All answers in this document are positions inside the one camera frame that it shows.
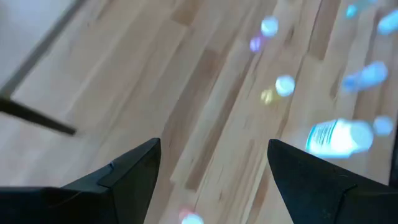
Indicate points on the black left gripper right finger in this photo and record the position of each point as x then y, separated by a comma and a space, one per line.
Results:
317, 196

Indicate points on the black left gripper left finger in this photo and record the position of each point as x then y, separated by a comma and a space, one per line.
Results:
118, 193

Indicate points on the square white labelled medicine bottle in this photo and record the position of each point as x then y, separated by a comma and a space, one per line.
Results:
339, 138

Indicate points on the teal pill bottle white cap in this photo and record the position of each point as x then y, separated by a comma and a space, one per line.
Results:
383, 125
371, 73

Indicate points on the yellow pill bottle white cap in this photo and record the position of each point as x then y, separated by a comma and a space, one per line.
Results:
285, 85

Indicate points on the wooden shelf black metal legs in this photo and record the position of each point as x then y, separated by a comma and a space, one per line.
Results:
37, 118

